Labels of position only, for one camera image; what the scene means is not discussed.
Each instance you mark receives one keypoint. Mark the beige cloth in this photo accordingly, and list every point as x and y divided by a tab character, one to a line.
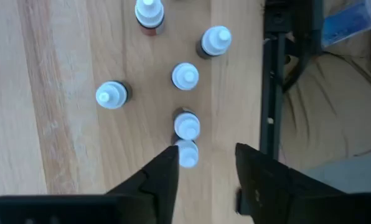
328	109

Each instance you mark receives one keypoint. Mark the blue plastic package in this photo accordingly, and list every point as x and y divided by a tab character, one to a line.
347	21

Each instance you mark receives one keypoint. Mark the small black coloring bottle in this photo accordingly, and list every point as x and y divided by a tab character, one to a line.
149	12

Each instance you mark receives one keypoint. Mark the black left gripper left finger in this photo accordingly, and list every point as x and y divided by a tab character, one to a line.
163	180

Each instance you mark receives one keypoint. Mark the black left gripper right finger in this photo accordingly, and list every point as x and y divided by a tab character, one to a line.
266	186

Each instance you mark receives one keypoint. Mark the black aluminium table frame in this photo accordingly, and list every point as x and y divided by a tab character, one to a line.
271	93

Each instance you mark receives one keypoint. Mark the small green-label coloring bottle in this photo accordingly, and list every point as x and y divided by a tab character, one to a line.
216	40

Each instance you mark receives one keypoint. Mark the small white-capped coloring bottle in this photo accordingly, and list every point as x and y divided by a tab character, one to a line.
188	155
187	126
185	76

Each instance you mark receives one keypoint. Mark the small dark green coloring bottle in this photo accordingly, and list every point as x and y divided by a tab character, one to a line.
110	95

